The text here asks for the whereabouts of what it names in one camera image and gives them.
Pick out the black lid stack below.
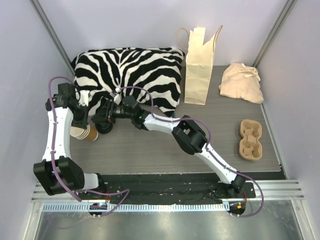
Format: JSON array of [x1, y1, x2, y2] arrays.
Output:
[[95, 122, 113, 134]]

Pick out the brown paper cups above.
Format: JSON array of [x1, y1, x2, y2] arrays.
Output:
[[70, 124, 99, 142]]

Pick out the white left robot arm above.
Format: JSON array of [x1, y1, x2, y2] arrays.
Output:
[[33, 83, 107, 200]]

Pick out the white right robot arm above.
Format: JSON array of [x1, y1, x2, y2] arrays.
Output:
[[91, 96, 246, 198]]

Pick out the zebra print cushion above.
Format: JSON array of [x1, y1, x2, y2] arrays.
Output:
[[70, 47, 185, 117]]

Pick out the cream paper bag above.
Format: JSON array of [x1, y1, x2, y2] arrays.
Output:
[[177, 26, 223, 105]]

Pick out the cardboard cup carrier tray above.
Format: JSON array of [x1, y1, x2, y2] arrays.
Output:
[[238, 119, 263, 162]]

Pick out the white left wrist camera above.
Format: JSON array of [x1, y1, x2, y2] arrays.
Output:
[[78, 90, 91, 106]]

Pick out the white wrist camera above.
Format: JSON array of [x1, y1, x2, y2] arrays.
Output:
[[109, 91, 122, 105], [78, 90, 91, 106]]

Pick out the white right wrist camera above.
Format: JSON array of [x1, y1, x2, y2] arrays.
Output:
[[109, 91, 122, 105]]

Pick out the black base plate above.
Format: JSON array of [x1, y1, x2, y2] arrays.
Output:
[[80, 173, 257, 205]]

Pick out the white slotted cable duct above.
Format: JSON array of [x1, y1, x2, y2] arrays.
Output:
[[42, 201, 230, 213]]

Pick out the beige cloth drawstring pouch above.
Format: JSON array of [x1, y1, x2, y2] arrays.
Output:
[[218, 62, 264, 104]]

